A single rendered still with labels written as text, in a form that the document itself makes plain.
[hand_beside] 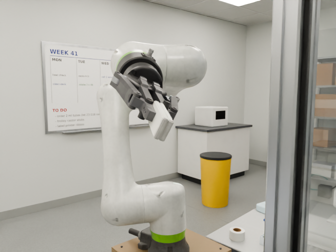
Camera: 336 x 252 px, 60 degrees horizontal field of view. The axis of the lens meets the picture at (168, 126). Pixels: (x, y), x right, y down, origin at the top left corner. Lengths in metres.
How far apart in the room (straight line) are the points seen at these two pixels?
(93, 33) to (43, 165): 1.80
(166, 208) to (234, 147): 4.03
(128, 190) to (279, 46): 0.71
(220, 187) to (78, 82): 2.24
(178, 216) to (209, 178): 2.72
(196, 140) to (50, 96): 2.22
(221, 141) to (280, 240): 4.23
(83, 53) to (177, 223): 3.24
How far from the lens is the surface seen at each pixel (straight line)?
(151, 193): 1.00
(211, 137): 4.50
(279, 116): 0.45
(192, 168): 4.75
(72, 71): 3.93
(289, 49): 0.45
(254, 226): 1.62
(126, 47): 0.69
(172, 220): 1.02
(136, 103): 0.43
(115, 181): 1.00
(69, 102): 3.90
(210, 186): 3.76
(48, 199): 4.04
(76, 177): 4.09
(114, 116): 1.06
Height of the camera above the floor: 1.43
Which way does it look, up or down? 6 degrees down
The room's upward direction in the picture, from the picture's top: straight up
